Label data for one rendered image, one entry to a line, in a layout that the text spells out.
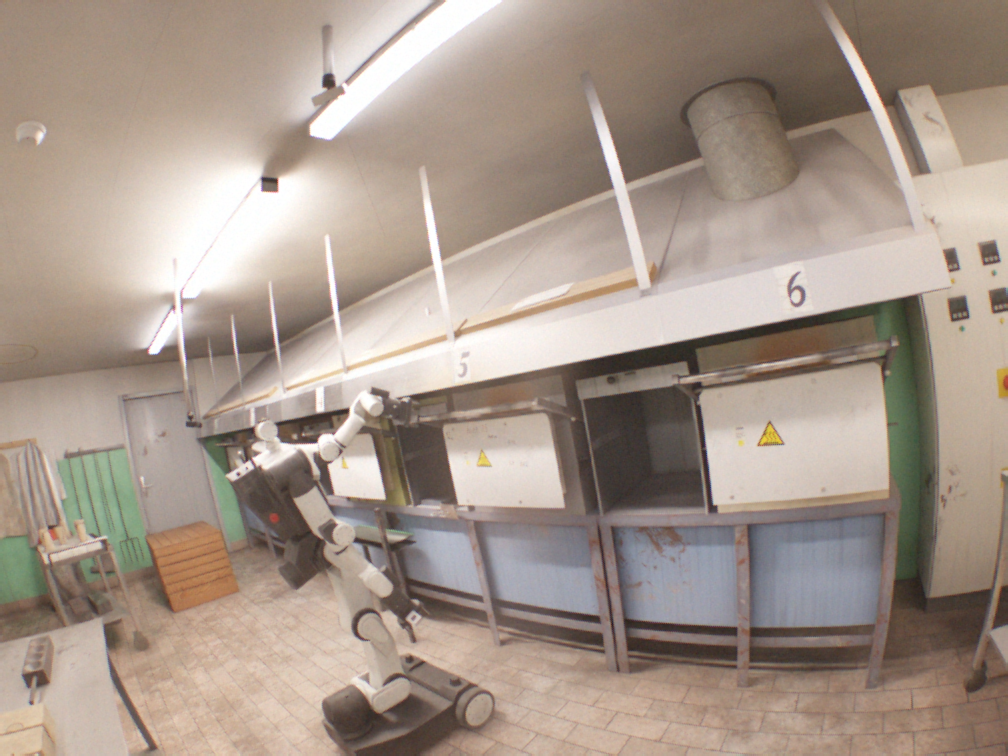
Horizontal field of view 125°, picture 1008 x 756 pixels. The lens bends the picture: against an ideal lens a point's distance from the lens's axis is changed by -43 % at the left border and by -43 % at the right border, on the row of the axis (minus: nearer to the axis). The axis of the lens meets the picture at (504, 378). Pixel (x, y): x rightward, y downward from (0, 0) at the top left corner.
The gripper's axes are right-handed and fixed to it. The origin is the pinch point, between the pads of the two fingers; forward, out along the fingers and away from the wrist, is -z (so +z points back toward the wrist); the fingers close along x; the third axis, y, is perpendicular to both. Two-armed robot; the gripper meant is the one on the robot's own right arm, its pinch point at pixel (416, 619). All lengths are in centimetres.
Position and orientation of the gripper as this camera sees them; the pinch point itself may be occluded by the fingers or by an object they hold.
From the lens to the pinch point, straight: 186.8
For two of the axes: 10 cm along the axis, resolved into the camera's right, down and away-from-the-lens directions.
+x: 5.6, -6.0, 5.7
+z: -5.0, -8.0, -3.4
